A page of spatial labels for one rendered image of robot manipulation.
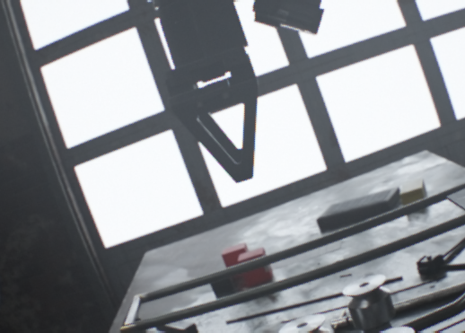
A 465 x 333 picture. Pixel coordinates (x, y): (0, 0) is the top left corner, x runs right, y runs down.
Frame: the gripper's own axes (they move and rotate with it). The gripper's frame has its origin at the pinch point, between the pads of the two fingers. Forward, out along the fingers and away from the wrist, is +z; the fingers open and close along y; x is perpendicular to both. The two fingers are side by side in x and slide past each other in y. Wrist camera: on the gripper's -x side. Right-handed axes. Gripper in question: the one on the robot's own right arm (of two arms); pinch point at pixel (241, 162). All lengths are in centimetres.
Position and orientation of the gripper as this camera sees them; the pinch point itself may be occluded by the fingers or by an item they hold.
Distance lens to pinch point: 62.1
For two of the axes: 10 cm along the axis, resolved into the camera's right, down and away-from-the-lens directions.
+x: -9.5, 3.1, 0.5
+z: 3.2, 9.4, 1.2
